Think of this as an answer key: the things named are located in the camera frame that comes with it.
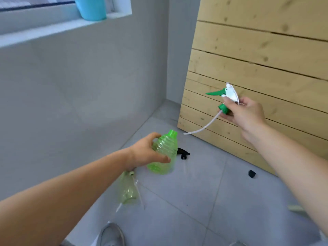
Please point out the person's right hand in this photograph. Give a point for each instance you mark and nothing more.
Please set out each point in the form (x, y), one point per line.
(249, 115)

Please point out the person's left hand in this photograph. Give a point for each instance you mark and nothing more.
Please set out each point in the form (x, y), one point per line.
(139, 153)

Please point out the person's left thumb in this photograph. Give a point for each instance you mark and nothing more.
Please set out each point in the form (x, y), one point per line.
(161, 159)

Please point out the person's right fingers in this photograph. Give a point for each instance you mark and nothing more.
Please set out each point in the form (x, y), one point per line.
(232, 110)

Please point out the ribbed green plastic spray bottle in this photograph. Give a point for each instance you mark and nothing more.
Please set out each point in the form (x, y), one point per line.
(166, 151)

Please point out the green white spray trigger head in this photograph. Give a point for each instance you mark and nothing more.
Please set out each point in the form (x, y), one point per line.
(229, 92)

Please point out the person's right forearm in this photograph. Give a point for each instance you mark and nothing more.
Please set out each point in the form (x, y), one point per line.
(294, 161)

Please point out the person's left forearm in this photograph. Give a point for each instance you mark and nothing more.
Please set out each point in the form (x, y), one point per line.
(64, 197)

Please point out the black spray trigger head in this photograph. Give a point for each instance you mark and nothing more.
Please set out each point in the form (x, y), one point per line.
(182, 152)

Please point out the wooden plank panel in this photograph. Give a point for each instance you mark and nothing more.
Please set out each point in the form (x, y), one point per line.
(256, 48)

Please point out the small black plastic piece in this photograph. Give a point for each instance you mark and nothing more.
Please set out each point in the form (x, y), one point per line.
(252, 174)

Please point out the grey shoe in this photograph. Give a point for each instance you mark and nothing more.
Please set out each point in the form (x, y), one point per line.
(238, 243)
(111, 235)

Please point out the white window sill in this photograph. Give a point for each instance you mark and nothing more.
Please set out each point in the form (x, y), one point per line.
(59, 29)

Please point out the blue plastic cup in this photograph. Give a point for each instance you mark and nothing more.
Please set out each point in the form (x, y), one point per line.
(92, 8)

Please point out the window frame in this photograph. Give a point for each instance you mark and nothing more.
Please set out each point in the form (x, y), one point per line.
(38, 11)

